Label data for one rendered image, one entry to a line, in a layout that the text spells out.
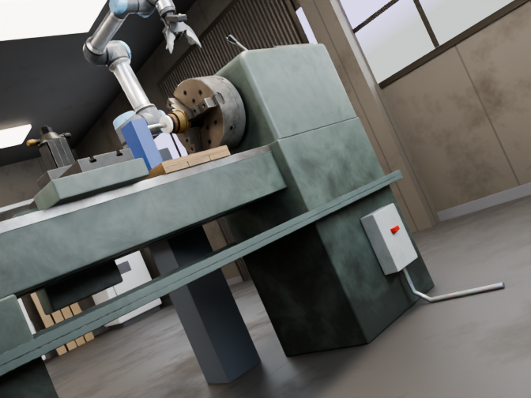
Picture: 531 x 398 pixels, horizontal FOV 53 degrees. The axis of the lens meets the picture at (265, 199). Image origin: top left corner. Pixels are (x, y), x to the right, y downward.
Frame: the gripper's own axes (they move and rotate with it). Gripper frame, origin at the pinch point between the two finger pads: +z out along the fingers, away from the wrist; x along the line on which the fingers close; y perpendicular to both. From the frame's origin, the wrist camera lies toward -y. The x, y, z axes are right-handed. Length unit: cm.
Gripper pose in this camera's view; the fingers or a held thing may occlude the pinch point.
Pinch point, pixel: (186, 50)
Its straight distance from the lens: 243.8
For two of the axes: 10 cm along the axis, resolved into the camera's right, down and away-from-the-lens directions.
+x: -7.8, 3.2, -5.4
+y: -4.9, 2.5, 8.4
